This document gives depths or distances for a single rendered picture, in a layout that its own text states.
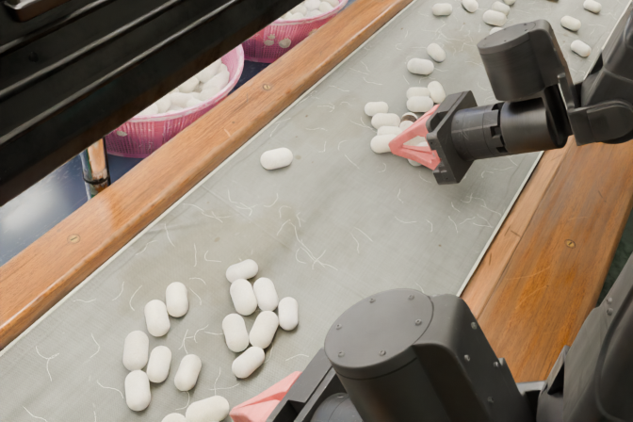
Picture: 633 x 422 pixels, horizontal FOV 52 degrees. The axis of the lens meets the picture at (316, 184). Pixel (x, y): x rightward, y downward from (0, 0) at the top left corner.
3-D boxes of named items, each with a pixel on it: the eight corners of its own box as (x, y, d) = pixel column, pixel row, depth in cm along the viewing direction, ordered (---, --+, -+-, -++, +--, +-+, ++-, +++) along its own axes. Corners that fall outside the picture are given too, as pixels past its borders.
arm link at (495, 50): (641, 134, 58) (634, 99, 65) (608, 13, 54) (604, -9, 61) (509, 166, 63) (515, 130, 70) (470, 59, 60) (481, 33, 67)
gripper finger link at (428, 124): (370, 133, 75) (440, 120, 68) (397, 104, 79) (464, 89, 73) (393, 182, 77) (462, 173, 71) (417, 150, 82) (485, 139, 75)
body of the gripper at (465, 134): (420, 136, 67) (484, 124, 63) (456, 90, 74) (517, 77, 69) (443, 186, 70) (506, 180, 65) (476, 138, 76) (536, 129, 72)
